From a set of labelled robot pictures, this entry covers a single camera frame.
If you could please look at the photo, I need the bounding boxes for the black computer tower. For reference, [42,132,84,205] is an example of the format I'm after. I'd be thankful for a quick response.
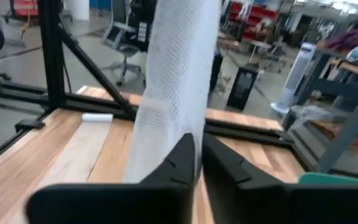
[226,65,260,112]

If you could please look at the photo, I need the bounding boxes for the clear plastic bag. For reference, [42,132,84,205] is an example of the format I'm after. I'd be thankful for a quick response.
[289,104,354,125]

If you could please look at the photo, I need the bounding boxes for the purple garment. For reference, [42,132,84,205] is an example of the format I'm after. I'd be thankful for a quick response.
[323,26,358,52]

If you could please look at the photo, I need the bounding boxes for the red storage rack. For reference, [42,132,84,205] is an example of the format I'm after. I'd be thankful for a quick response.
[228,1,279,41]

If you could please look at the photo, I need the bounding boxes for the black aluminium frame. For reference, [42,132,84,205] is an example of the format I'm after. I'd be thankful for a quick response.
[0,0,358,183]

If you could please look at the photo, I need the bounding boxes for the grey-legged wooden workbench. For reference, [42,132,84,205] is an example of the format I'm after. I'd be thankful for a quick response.
[283,40,358,175]

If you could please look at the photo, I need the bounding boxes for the grey office chair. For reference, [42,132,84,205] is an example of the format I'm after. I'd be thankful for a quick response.
[101,0,147,88]

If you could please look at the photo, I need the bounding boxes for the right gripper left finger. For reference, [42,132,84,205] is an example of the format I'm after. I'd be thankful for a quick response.
[26,133,197,224]

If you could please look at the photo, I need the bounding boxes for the white tower fan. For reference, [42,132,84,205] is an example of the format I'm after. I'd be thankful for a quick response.
[270,42,318,116]

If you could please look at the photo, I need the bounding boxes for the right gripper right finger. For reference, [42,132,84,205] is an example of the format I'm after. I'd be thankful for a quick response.
[202,133,358,224]

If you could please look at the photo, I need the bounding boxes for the green plastic bin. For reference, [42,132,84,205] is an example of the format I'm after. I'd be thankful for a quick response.
[298,172,358,186]

